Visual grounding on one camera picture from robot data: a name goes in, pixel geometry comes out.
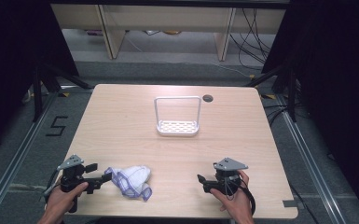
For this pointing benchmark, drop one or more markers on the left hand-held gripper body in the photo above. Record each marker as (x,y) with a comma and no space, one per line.
(73,174)

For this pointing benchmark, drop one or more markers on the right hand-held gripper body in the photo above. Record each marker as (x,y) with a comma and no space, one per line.
(228,179)

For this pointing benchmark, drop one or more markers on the white cloth with purple lines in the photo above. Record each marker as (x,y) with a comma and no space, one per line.
(132,180)

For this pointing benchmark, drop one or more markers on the person's right hand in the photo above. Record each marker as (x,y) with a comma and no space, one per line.
(239,202)

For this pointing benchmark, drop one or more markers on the person's left hand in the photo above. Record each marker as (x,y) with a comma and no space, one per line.
(59,202)

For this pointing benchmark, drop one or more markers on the white metal rack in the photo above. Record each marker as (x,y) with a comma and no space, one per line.
(177,127)

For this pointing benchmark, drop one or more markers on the grey tape strip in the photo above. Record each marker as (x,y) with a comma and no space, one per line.
(289,203)

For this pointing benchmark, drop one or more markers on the yellow black floor tape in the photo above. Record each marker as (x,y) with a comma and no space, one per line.
(63,94)
(269,96)

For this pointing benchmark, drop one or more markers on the grey round table grommet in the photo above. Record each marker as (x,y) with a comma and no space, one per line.
(208,98)

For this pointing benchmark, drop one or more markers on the black metal stand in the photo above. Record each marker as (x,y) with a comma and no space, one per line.
(291,93)
(37,93)

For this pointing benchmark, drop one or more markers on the dark curtain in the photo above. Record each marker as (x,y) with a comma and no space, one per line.
(9,46)
(338,77)

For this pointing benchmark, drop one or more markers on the beige wooden desk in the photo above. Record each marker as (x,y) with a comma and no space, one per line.
(168,17)

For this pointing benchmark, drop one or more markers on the silver floor rail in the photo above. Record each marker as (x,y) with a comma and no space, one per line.
(310,161)
(15,161)

